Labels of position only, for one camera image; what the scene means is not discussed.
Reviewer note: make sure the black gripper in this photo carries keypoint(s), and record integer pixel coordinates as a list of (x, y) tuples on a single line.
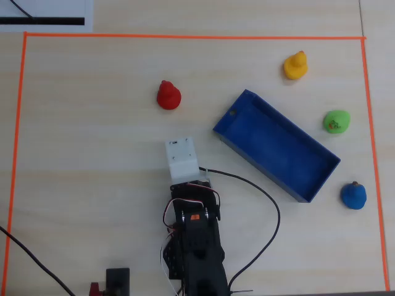
[(206, 184)]

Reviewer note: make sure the green rubber duck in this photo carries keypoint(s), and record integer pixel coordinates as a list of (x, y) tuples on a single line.
[(336, 121)]

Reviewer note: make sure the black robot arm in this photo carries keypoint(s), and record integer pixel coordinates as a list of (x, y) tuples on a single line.
[(200, 253)]

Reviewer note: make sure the blue plastic box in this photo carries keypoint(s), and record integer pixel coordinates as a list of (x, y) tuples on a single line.
[(277, 148)]

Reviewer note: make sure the red rubber duck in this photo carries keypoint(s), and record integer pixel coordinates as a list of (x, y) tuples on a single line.
[(168, 96)]

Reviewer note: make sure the blue rubber duck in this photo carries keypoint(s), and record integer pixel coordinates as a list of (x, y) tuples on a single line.
[(354, 195)]

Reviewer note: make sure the yellow rubber duck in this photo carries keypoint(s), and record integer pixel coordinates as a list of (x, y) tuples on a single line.
[(295, 66)]

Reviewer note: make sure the red stand knob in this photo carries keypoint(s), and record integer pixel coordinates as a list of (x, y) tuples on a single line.
[(95, 289)]

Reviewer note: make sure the orange tape strip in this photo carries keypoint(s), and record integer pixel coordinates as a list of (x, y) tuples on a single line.
[(197, 37), (375, 160), (16, 148)]

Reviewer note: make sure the white paper with black bar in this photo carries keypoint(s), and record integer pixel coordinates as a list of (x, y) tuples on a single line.
[(46, 12)]

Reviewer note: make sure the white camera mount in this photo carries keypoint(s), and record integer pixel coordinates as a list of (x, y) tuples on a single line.
[(181, 157)]

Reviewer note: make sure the black camera stand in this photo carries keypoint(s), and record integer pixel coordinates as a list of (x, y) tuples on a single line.
[(118, 280)]

